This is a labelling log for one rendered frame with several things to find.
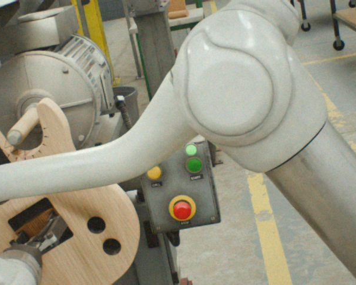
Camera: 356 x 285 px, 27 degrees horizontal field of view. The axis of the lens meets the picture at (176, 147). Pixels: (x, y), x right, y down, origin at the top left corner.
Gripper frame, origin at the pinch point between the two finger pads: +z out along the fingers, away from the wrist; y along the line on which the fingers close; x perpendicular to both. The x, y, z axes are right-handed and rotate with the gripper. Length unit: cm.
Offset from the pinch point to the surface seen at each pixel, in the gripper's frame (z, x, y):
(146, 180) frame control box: 17.2, -7.2, 19.7
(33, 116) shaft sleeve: 9.2, 19.0, 9.7
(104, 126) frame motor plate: 47.6, 3.7, 11.6
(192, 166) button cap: 16.6, -9.7, 30.3
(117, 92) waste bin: 321, -22, -34
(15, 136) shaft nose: -4.9, 18.7, 8.7
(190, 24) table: 467, -23, 18
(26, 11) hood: 55, 39, 10
